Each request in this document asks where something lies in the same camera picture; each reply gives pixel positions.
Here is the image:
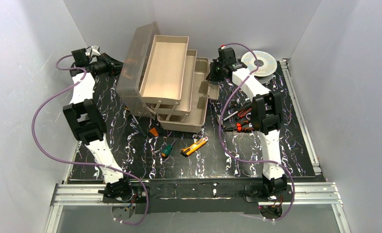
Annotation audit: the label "red black cutter tool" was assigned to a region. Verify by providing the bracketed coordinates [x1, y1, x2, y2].
[237, 107, 251, 118]

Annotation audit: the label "white filament spool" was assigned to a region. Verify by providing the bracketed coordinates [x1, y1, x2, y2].
[241, 50, 278, 84]

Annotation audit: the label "orange black pliers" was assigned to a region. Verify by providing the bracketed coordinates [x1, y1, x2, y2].
[223, 120, 254, 133]

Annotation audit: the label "translucent brown beige tool box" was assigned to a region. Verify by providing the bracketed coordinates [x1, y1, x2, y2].
[116, 22, 219, 133]

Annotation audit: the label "orange black scraper tool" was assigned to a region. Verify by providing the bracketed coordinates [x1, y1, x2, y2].
[132, 116, 159, 137]

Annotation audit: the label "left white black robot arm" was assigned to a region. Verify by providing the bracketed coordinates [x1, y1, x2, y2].
[63, 46, 134, 202]

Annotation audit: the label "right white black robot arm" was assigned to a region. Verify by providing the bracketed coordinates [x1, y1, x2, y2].
[208, 45, 288, 197]

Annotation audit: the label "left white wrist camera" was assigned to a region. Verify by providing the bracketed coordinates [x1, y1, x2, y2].
[86, 45, 101, 59]

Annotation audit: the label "black marbled table mat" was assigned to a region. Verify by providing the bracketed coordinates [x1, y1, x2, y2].
[69, 64, 317, 181]

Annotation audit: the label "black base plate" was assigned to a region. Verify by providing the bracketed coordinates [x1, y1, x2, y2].
[100, 178, 293, 214]

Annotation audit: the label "yellow black utility knife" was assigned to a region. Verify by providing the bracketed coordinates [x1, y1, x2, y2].
[180, 137, 208, 157]

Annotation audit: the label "green stubby screwdriver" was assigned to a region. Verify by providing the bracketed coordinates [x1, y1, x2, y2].
[160, 141, 175, 159]

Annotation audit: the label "silver wrench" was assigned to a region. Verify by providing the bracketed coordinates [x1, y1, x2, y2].
[223, 111, 239, 121]

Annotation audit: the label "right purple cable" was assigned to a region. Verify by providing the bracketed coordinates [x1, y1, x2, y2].
[218, 42, 296, 222]

